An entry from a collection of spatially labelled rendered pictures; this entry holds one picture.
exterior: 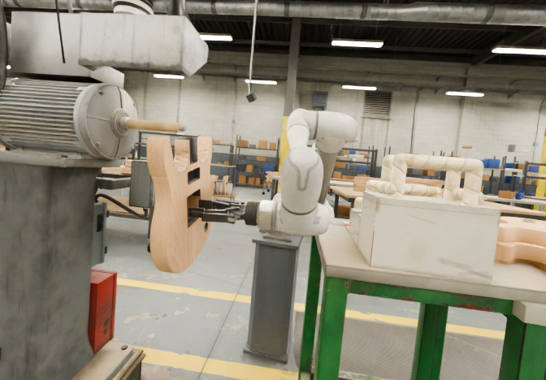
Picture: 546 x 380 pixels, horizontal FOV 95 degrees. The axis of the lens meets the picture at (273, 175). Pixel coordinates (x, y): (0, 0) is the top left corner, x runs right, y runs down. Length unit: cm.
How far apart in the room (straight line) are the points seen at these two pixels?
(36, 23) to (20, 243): 70
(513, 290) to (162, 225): 83
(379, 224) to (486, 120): 1390
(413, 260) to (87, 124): 96
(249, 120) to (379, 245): 1169
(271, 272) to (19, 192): 116
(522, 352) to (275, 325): 116
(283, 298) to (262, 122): 1086
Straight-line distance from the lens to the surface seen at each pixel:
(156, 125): 93
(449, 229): 72
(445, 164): 71
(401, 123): 1283
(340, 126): 116
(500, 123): 1480
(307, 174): 60
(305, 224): 72
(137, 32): 86
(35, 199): 109
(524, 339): 91
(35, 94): 109
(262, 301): 167
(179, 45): 79
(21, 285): 120
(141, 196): 120
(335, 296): 70
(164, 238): 71
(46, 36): 115
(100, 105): 96
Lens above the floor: 116
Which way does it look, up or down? 3 degrees down
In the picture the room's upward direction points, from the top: 5 degrees clockwise
